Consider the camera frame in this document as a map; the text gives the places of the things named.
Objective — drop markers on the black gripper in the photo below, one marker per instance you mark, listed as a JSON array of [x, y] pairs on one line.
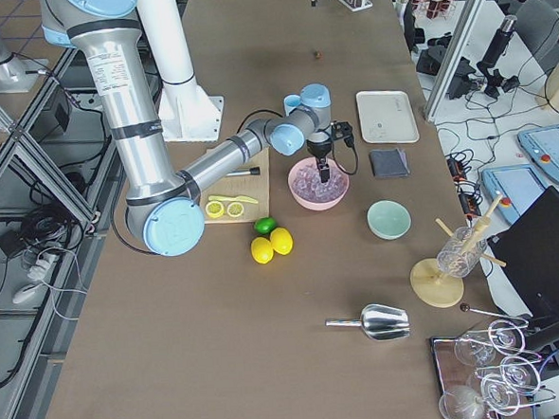
[[318, 148]]

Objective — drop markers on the green ceramic bowl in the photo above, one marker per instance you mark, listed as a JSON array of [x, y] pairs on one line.
[[388, 220]]

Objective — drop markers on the clear textured glass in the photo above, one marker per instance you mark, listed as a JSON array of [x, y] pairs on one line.
[[452, 261]]

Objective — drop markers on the yellow plastic knife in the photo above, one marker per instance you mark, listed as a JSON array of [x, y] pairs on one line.
[[240, 198]]

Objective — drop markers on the beige rabbit tray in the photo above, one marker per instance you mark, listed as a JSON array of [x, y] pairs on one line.
[[386, 117]]

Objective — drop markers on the grey folded cloth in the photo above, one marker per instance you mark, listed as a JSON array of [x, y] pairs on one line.
[[389, 163]]

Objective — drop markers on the pink bowl of ice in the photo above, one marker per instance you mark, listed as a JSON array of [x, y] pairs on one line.
[[307, 189]]

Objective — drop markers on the bamboo cutting board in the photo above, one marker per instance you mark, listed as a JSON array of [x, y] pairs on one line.
[[254, 186]]

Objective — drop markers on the white camera post base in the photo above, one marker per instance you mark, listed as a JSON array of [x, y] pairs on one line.
[[186, 111]]

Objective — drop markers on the lemon slice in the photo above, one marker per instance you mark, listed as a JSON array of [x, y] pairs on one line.
[[235, 209], [214, 209]]

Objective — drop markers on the green lime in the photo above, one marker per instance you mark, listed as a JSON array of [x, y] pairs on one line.
[[265, 225]]

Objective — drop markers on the light blue plastic cup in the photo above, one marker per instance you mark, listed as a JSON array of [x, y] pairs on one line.
[[290, 103]]

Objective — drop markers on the wine glass rack tray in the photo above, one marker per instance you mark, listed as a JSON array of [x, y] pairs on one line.
[[487, 372]]

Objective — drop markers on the blue teach pendant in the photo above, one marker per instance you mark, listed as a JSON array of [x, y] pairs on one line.
[[519, 186], [542, 147]]

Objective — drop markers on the aluminium frame post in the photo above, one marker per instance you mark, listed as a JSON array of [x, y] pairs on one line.
[[461, 35]]

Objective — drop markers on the wooden cup tree stand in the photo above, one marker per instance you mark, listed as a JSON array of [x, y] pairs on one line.
[[437, 288]]

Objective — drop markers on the yellow lemon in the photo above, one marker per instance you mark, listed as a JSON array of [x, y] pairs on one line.
[[261, 250], [281, 241]]

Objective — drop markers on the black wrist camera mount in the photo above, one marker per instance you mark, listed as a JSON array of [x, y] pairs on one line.
[[342, 131]]

